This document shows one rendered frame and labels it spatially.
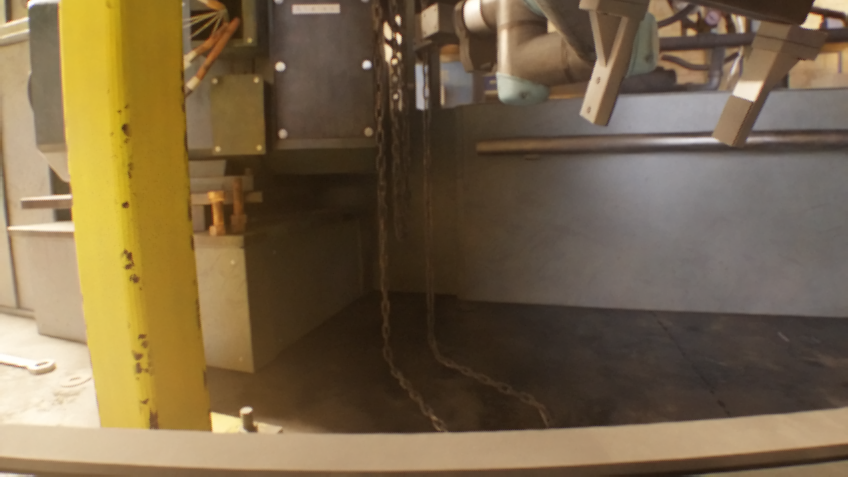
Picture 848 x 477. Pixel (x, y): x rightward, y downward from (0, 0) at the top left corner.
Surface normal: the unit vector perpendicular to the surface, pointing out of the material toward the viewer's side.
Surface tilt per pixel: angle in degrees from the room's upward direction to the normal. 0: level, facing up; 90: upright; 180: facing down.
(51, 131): 90
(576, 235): 90
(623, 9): 113
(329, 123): 90
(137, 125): 90
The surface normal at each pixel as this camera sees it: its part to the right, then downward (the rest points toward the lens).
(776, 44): -0.99, -0.10
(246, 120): 0.07, 0.09
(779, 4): 0.07, 0.48
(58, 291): -0.27, 0.10
